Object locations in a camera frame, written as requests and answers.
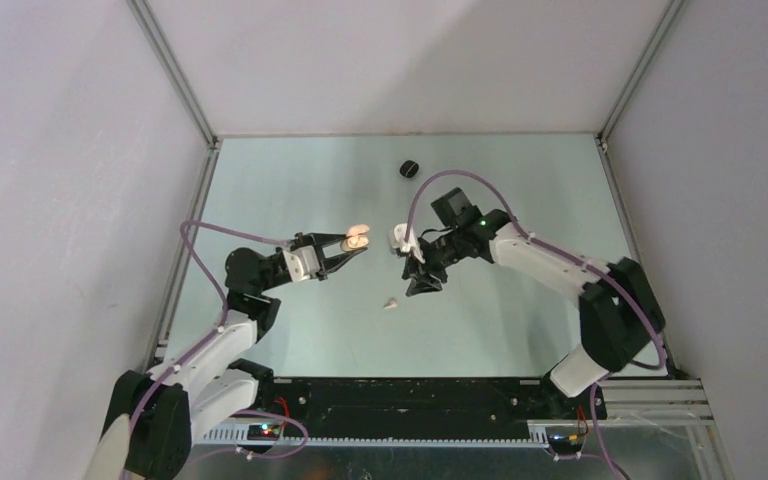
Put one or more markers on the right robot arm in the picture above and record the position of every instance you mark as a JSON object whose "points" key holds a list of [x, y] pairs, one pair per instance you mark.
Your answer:
{"points": [[619, 314]]}

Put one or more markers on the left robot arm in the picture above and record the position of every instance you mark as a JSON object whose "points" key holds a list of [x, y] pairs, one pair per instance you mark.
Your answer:
{"points": [[155, 417]]}

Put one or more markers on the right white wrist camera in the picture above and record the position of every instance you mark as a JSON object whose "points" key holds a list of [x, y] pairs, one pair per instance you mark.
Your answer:
{"points": [[403, 242]]}

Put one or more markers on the right aluminium frame post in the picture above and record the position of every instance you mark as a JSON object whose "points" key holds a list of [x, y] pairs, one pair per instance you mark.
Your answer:
{"points": [[642, 147]]}

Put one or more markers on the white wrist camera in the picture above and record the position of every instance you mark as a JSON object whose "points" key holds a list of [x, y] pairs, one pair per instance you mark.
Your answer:
{"points": [[403, 242], [302, 263]]}

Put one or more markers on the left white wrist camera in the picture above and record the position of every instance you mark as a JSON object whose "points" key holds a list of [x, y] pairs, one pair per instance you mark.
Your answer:
{"points": [[302, 263]]}

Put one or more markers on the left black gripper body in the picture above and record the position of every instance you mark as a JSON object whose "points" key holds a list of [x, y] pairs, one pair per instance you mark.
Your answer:
{"points": [[308, 240]]}

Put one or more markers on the aluminium frame post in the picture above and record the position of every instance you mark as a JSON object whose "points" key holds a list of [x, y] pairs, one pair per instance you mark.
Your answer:
{"points": [[154, 33], [642, 147]]}

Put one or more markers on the left aluminium frame post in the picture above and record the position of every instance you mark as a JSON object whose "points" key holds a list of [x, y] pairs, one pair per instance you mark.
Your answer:
{"points": [[154, 33]]}

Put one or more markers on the black earbud charging case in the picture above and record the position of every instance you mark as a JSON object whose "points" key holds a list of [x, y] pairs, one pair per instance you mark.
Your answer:
{"points": [[408, 169]]}

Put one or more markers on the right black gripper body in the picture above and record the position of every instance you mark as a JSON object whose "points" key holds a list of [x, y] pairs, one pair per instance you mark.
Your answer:
{"points": [[438, 255]]}

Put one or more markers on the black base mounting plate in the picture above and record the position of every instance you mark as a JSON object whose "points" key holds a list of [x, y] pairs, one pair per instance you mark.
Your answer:
{"points": [[424, 409]]}

